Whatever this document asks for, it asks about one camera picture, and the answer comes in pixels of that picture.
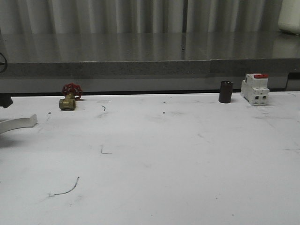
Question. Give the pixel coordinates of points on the white half-ring pipe clamp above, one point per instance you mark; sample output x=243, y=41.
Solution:
x=18, y=123

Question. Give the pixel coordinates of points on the dark cylindrical capacitor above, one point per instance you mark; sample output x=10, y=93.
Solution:
x=226, y=89

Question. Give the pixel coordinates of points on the brass valve red handwheel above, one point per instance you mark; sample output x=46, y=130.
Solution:
x=71, y=92

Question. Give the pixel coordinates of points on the black gripper edge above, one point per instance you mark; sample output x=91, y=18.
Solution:
x=5, y=99

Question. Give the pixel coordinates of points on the white container in background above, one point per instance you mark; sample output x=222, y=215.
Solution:
x=289, y=17

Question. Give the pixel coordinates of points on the white circuit breaker red switch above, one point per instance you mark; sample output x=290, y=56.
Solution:
x=254, y=89

